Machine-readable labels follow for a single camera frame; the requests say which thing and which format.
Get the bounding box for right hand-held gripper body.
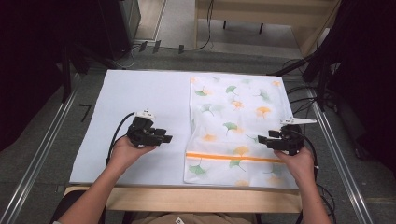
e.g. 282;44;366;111
274;116;318;157

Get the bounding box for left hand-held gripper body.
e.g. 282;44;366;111
125;108;163;148

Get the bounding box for leaf print mesh laundry bag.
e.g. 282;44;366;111
183;76;300;190

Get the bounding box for person's left hand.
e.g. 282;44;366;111
106;135;157;173

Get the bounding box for person's right hand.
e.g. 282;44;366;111
273;146;317;186

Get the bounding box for white table cover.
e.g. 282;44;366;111
68;68;301;190

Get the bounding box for black metal stand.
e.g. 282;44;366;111
59;41;108;105
266;50;335;112

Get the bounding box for wooden table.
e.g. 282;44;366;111
64;185;304;215

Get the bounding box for person's beige trousers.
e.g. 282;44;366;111
130;212;260;224

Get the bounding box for dark curtain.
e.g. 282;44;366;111
0;0;106;153
323;0;396;176

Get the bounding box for black chair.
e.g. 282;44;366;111
49;189;107;224

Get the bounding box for black cabinet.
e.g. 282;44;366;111
97;0;142;61

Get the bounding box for light wooden furniture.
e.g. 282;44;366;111
193;0;342;58

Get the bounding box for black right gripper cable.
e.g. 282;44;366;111
290;129;337;224

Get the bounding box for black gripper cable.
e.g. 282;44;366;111
105;111;136;168
290;129;337;224

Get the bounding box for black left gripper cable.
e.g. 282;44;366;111
105;111;136;168

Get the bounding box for bundle of black floor cables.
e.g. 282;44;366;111
281;58;320;125

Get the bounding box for metal floor rail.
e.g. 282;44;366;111
0;74;80;224
306;88;375;224

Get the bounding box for white floor cable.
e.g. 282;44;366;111
110;45;141;70

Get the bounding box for black hanging cable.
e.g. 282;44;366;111
177;0;217;54

